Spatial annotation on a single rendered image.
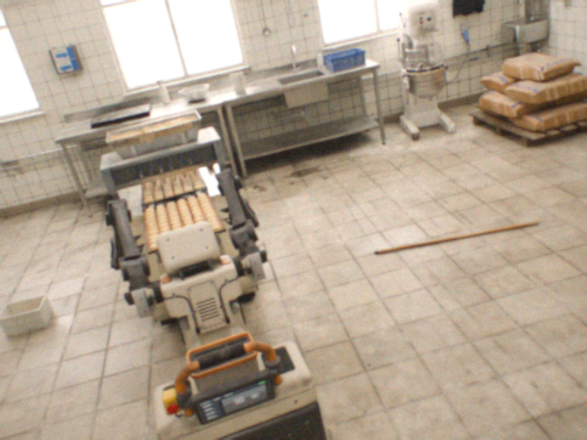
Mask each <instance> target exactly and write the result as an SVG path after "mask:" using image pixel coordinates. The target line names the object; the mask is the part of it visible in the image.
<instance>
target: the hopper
mask: <svg viewBox="0 0 587 440"><path fill-rule="evenodd" d="M180 118H186V120H188V119H196V120H194V121H190V122H186V123H183V124H179V125H175V126H171V127H166V128H162V129H158V130H155V131H151V132H147V133H144V134H138V135H135V136H131V137H128V138H124V139H121V138H122V137H125V136H130V135H133V134H137V133H139V132H141V131H142V130H143V129H144V128H147V127H149V128H151V129H154V128H156V127H159V126H166V125H168V124H167V122H168V121H172V120H179V119H180ZM200 122H201V118H200V116H199V115H198V113H197V111H196V110H194V111H190V112H187V113H180V114H178V113H176V114H172V115H169V116H165V117H162V118H158V119H154V120H148V121H145V122H142V123H138V124H134V125H131V126H127V127H121V128H117V129H114V130H109V131H107V138H106V143H107V144H108V145H109V146H110V147H111V148H112V149H113V150H114V151H115V152H116V154H117V155H118V156H119V157H120V158H121V159H122V160H126V159H129V158H133V157H136V156H139V155H145V154H149V153H152V152H155V151H159V150H163V149H167V148H173V147H176V146H180V145H183V144H186V143H190V142H193V141H197V140H198V134H199V128H200ZM132 129H133V130H132ZM116 138H119V139H120V140H117V141H115V140H113V139H116Z"/></svg>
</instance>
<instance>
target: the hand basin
mask: <svg viewBox="0 0 587 440"><path fill-rule="evenodd" d="M551 5H558V6H563V5H564V0H552V3H551ZM549 14H550V0H525V18H521V19H517V20H513V21H508V22H505V23H501V42H504V43H510V44H518V45H521V49H522V56H523V55H525V54H526V49H527V43H529V44H530V43H531V42H535V41H538V44H537V45H536V46H540V42H539V40H542V39H546V38H548V37H549ZM530 46H531V50H532V51H531V50H528V51H529V52H538V53H540V49H539V48H538V47H537V48H536V49H535V50H534V51H533V47H532V45H531V44H530Z"/></svg>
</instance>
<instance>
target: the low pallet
mask: <svg viewBox="0 0 587 440"><path fill-rule="evenodd" d="M468 115H470V116H473V124H474V125H475V126H481V125H485V124H488V123H489V124H491V125H494V126H495V133H496V134H497V135H499V136H501V135H504V134H510V133H513V134H518V135H521V136H523V137H522V146H524V147H531V146H534V145H537V144H541V143H544V142H547V141H553V140H557V139H561V138H563V137H567V136H571V135H573V134H580V133H583V132H587V119H585V120H580V121H579V122H575V123H572V124H569V125H566V126H563V127H557V128H554V129H551V130H547V131H543V132H539V133H538V132H536V131H530V130H527V129H525V128H522V127H518V126H516V125H515V124H514V123H513V122H512V121H511V122H510V120H508V118H506V119H502V118H495V117H493V116H491V115H488V114H486V113H484V112H482V111H476V112H473V113H469V114H468Z"/></svg>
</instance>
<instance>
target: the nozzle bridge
mask: <svg viewBox="0 0 587 440"><path fill-rule="evenodd" d="M179 153H181V160H182V161H183V168H181V166H180V164H179V159H178V157H180V154H179ZM190 153H191V157H192V160H193V163H194V165H192V166H191V165H190V161H189V154H190ZM169 156H170V159H171V162H172V164H173V167H174V170H173V171H171V170H170V167H169ZM158 158H160V164H161V165H162V167H163V171H164V173H163V174H162V173H161V172H160V171H159V168H158V164H157V163H158V162H159V160H158ZM148 161H149V166H150V167H151V169H152V172H153V175H152V176H150V175H149V172H148ZM138 163H139V167H140V171H141V172H142V176H143V178H142V179H140V177H139V175H138ZM215 164H217V165H218V169H219V172H223V170H225V169H226V166H225V164H226V159H225V155H224V150H223V146H222V142H221V139H220V138H219V136H218V134H217V133H216V131H215V130H214V128H213V127H210V128H206V129H203V130H199V134H198V140H197V141H193V142H190V143H186V144H183V145H180V146H176V147H173V148H167V149H163V150H159V151H155V152H152V153H149V154H145V155H139V156H136V157H133V158H129V159H126V160H122V159H121V158H120V157H119V156H118V155H117V154H116V152H114V153H111V154H107V155H102V156H101V161H100V173H101V174H102V176H103V178H104V181H105V184H106V186H107V190H108V193H109V195H111V194H112V197H113V199H114V200H116V201H118V199H122V198H121V193H120V190H121V189H127V188H130V187H134V186H137V185H140V184H144V183H147V182H153V181H156V180H160V179H163V178H167V177H170V176H173V175H179V174H182V173H186V172H189V171H192V170H196V169H199V168H205V167H208V166H211V165H215Z"/></svg>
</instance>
